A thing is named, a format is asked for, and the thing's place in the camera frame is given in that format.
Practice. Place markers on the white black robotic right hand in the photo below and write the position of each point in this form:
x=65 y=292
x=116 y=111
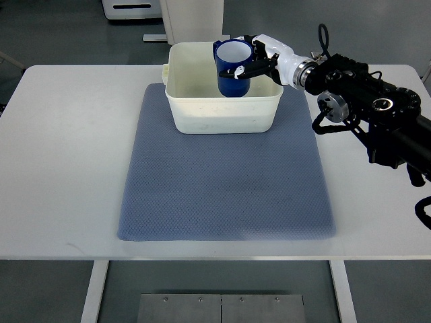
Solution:
x=276 y=60

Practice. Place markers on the blue enamel mug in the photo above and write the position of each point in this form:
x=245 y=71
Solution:
x=228 y=56

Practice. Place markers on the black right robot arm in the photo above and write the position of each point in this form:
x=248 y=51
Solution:
x=385 y=118

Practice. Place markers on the white plastic box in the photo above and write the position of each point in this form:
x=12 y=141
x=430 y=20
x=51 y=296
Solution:
x=196 y=103

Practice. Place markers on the small grey floor plate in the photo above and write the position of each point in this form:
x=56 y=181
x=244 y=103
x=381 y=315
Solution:
x=315 y=54

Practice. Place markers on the white pillar with foot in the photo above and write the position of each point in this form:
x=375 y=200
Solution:
x=190 y=21

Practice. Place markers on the blue textured mat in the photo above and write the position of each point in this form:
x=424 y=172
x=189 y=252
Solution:
x=232 y=187

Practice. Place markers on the white cabinet with slot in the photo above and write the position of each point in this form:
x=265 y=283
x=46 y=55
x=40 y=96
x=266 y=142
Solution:
x=131 y=10

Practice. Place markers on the white table right leg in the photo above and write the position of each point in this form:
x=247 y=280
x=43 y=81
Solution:
x=342 y=291

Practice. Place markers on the white table leg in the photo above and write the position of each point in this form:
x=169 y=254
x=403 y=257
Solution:
x=95 y=291
x=342 y=291

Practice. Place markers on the white table left leg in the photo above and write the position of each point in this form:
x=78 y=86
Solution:
x=95 y=291

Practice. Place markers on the grey metal base plate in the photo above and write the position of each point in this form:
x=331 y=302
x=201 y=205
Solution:
x=221 y=308

